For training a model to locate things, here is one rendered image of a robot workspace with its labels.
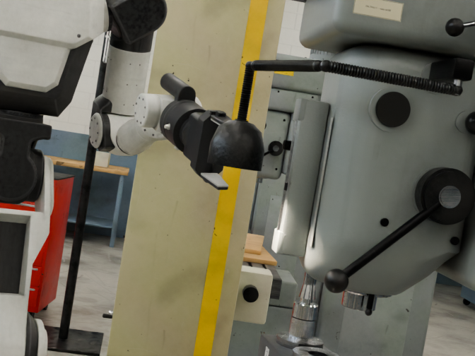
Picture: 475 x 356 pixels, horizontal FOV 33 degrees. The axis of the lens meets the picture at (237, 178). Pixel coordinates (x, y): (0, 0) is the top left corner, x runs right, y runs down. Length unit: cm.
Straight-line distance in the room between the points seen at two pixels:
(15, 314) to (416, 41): 95
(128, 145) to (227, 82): 114
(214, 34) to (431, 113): 184
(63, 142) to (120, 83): 835
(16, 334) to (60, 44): 56
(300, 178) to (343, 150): 8
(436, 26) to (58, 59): 84
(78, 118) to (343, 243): 915
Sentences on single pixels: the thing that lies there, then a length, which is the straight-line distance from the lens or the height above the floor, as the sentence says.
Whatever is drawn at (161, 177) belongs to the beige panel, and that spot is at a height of 130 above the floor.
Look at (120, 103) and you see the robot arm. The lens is 179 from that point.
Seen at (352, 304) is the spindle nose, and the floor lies 129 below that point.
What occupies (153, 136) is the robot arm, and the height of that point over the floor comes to 146.
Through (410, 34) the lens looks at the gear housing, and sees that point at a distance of 102.
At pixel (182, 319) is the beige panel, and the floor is 82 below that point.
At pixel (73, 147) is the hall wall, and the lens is 1011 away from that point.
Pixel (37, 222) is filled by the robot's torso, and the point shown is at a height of 126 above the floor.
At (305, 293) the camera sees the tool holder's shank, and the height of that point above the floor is 122.
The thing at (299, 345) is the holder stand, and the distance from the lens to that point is 153.
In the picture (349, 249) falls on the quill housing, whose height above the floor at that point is 137.
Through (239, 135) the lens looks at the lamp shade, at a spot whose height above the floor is 149.
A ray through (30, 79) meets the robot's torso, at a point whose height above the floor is 153.
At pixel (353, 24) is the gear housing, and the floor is 164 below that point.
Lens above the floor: 149
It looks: 3 degrees down
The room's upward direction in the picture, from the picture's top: 9 degrees clockwise
